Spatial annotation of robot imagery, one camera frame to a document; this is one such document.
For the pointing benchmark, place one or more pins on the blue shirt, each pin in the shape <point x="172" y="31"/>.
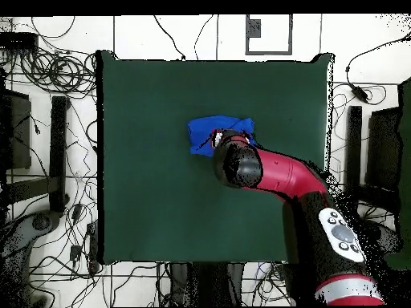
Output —
<point x="200" y="134"/>

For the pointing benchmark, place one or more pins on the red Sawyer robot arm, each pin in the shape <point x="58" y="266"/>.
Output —
<point x="289" y="173"/>

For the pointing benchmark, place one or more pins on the dark green table cloth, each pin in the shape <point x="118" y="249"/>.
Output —
<point x="160" y="192"/>

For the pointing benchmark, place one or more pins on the long black stand bar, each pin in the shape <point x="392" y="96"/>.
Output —
<point x="57" y="154"/>
<point x="353" y="144"/>

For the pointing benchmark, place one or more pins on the black power adapter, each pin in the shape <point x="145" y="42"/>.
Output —
<point x="359" y="93"/>

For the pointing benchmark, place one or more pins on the black cabinet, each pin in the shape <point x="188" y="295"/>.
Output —
<point x="383" y="150"/>
<point x="19" y="134"/>

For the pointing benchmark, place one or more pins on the black power strip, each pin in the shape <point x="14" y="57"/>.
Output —
<point x="93" y="247"/>

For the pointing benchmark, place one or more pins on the small black adapter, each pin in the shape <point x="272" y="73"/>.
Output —
<point x="75" y="253"/>

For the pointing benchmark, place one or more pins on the grey stand foot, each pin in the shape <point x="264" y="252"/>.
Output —
<point x="390" y="239"/>
<point x="19" y="237"/>

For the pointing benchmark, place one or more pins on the black electronics box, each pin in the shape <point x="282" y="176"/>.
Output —
<point x="17" y="41"/>

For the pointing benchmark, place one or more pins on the grey square floor frame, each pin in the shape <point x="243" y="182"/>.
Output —
<point x="253" y="29"/>

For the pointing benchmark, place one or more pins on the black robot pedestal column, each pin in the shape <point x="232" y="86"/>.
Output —
<point x="205" y="285"/>

